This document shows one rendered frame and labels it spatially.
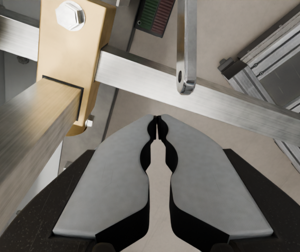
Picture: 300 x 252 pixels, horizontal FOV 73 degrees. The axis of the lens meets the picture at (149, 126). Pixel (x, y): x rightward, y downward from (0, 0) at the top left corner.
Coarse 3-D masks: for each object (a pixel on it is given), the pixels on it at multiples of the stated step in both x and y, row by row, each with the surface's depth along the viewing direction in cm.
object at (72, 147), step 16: (112, 0) 29; (128, 16) 30; (112, 32) 31; (128, 32) 31; (128, 48) 33; (112, 96) 37; (96, 112) 38; (96, 128) 40; (64, 144) 42; (80, 144) 42; (96, 144) 42; (64, 160) 45
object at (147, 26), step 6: (150, 0) 29; (156, 0) 29; (144, 6) 29; (150, 6) 29; (156, 6) 29; (144, 12) 30; (150, 12) 30; (144, 18) 30; (150, 18) 30; (144, 24) 30; (150, 24) 30
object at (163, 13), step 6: (162, 0) 29; (168, 0) 29; (162, 6) 29; (168, 6) 29; (162, 12) 30; (168, 12) 30; (156, 18) 30; (162, 18) 30; (156, 24) 30; (162, 24) 30; (156, 30) 31; (162, 30) 31
